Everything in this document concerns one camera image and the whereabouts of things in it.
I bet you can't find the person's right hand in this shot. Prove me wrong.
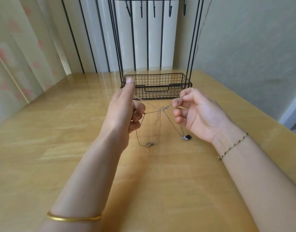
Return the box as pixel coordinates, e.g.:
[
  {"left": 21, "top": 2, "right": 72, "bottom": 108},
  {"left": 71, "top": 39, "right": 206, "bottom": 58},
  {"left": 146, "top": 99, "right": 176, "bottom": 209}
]
[{"left": 171, "top": 87, "right": 239, "bottom": 144}]

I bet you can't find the person's left hand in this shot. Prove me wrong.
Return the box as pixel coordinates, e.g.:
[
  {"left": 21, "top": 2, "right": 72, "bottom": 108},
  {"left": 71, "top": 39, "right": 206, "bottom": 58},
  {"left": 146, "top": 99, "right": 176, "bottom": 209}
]
[{"left": 100, "top": 77, "right": 147, "bottom": 153}]

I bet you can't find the chain necklace with pendant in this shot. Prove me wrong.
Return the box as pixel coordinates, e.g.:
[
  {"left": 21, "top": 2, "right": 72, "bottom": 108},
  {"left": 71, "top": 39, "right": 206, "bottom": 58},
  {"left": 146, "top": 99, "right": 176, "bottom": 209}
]
[{"left": 134, "top": 97, "right": 192, "bottom": 148}]

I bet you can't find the black wire jewelry rack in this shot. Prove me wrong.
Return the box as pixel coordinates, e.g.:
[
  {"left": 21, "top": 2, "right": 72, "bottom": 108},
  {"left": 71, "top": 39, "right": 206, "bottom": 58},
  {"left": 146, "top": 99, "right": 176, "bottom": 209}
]
[{"left": 106, "top": 0, "right": 206, "bottom": 101}]

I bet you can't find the person's left forearm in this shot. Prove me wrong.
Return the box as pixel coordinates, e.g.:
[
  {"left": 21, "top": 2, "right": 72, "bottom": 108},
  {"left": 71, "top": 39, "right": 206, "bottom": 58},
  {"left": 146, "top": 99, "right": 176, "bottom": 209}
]
[{"left": 39, "top": 135, "right": 127, "bottom": 232}]

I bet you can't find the person's right forearm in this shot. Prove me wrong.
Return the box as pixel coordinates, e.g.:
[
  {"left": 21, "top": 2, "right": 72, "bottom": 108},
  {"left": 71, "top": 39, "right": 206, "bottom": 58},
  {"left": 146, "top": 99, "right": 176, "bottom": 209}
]
[{"left": 218, "top": 135, "right": 296, "bottom": 232}]

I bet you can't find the white black-striped curtain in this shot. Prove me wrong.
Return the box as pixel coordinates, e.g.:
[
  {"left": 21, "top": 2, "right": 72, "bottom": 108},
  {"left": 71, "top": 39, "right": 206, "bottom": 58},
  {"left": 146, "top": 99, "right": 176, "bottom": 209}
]
[{"left": 41, "top": 0, "right": 180, "bottom": 75}]

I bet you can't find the gold bangle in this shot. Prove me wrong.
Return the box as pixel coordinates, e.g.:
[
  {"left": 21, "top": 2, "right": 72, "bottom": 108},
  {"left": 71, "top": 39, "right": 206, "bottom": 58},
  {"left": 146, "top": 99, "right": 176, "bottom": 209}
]
[{"left": 46, "top": 210, "right": 103, "bottom": 223}]

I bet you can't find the pink floral curtain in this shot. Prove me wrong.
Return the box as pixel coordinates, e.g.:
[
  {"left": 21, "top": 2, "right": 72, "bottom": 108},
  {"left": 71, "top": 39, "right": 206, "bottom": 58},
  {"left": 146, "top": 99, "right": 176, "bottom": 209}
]
[{"left": 0, "top": 0, "right": 72, "bottom": 129}]

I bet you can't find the braided cord bracelet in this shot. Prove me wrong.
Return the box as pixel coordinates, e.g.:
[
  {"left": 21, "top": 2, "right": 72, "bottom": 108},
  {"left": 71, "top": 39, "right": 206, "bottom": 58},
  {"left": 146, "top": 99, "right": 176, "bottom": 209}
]
[{"left": 217, "top": 133, "right": 249, "bottom": 161}]

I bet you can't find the white door frame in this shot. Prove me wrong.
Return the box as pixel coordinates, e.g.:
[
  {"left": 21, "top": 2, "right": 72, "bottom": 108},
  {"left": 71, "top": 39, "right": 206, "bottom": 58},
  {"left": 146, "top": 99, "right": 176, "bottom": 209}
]
[{"left": 279, "top": 88, "right": 296, "bottom": 130}]

